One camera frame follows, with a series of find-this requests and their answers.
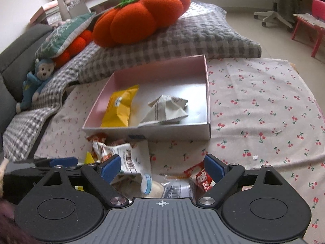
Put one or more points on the cherry print sheet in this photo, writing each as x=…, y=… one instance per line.
x=266, y=106

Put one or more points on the yellow snack packet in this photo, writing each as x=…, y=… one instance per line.
x=119, y=106

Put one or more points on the orange pumpkin pillow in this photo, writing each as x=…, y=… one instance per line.
x=142, y=17

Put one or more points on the small yellow wrapper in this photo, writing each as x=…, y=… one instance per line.
x=88, y=157

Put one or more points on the small orange plush pillow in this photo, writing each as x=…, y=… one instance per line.
x=78, y=43

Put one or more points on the orange silver snack packet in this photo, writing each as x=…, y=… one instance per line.
x=177, y=189

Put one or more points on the clear snack bag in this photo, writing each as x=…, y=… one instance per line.
x=149, y=190

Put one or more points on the red child chair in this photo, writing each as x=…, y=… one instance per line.
x=318, y=12

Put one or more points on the stack of books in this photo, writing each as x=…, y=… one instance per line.
x=45, y=10

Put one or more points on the white printed snack packet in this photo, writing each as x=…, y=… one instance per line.
x=132, y=157

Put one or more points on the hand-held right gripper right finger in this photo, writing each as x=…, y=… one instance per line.
x=213, y=169

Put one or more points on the person's left forearm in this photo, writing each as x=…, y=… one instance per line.
x=10, y=223

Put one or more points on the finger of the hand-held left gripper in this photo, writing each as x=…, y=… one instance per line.
x=63, y=161

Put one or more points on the pink cardboard box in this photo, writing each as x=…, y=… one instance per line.
x=177, y=132

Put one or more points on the blue monkey plush toy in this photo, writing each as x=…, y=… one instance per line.
x=44, y=72

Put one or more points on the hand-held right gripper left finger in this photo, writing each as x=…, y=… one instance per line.
x=111, y=167

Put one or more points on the grey sofa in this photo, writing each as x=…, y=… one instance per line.
x=15, y=56

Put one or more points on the grey checkered pillow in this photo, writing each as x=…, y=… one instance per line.
x=203, y=35

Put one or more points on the green patterned cushion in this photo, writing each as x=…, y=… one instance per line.
x=61, y=35

